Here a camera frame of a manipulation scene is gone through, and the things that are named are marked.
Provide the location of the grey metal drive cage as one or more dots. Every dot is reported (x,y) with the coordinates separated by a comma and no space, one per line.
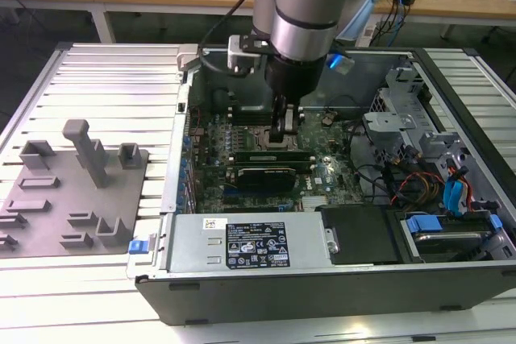
(387,122)

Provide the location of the blue case latch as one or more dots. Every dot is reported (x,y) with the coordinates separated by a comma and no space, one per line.
(137,247)

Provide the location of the CPU socket with CPU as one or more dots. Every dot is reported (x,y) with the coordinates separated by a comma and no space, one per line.
(260,138)

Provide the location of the silver power supply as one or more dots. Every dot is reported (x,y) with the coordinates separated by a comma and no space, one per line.
(193,247)

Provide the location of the black graphics card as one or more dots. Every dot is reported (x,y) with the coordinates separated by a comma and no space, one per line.
(266,179)

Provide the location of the round coin battery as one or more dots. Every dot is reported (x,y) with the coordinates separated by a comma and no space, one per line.
(327,120)

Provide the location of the black PC case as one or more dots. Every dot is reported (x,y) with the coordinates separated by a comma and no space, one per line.
(282,299)

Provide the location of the black RAM slot bank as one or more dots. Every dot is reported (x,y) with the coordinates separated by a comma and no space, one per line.
(250,117)
(274,165)

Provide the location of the black flat drive cover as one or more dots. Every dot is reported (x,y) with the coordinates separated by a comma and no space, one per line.
(359,235)

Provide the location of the green motherboard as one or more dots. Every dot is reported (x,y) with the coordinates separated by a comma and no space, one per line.
(209,146)

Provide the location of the white case latch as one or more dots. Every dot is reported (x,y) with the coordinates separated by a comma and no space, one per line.
(185,58)

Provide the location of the silver chipset heatsink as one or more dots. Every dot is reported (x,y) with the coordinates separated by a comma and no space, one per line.
(314,203)

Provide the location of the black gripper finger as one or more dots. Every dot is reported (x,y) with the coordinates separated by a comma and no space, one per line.
(292,120)
(278,122)

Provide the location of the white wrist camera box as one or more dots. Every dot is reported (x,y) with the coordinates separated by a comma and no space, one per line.
(235,52)

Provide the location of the grey parts rack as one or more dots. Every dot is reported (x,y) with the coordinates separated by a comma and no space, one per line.
(80,199)

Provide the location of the hard disk in blue carrier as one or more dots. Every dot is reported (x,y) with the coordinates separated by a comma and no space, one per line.
(421,225)

